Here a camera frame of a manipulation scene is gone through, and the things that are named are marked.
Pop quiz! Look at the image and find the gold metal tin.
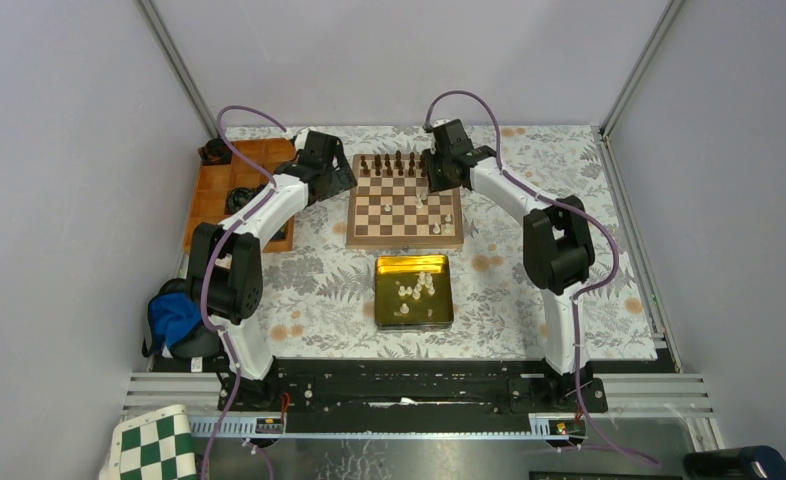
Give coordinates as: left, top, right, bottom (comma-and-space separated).
374, 254, 455, 331

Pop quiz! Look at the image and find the green white chess mat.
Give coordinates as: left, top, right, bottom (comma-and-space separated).
98, 404, 199, 480

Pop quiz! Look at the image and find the wooden compartment tray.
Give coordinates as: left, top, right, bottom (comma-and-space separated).
183, 138, 295, 252

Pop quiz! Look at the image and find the aluminium frame rail left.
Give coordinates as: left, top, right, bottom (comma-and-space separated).
135, 0, 218, 138

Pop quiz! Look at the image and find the blue yellow rolled tie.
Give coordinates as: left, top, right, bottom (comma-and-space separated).
225, 187, 260, 215

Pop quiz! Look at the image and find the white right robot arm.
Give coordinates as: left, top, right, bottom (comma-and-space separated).
422, 120, 595, 412

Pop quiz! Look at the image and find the aluminium frame rail right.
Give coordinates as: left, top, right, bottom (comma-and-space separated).
591, 0, 689, 372

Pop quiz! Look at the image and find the wooden chess board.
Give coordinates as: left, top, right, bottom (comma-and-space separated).
346, 151, 464, 250

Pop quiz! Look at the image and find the blue black cloth bag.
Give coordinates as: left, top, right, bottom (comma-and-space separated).
141, 278, 222, 360

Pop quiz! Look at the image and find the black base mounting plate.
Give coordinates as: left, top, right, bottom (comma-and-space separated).
213, 359, 608, 434

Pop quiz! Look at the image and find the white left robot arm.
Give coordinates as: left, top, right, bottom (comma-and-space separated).
185, 128, 357, 411

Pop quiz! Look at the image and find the aluminium frame rail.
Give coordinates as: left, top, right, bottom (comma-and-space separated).
591, 0, 689, 372
135, 0, 218, 138

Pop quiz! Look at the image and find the dark floral rolled tie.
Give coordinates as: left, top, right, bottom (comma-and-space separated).
198, 138, 233, 166

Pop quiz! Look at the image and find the black cylinder bottle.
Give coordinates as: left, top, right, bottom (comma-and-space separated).
683, 445, 786, 480

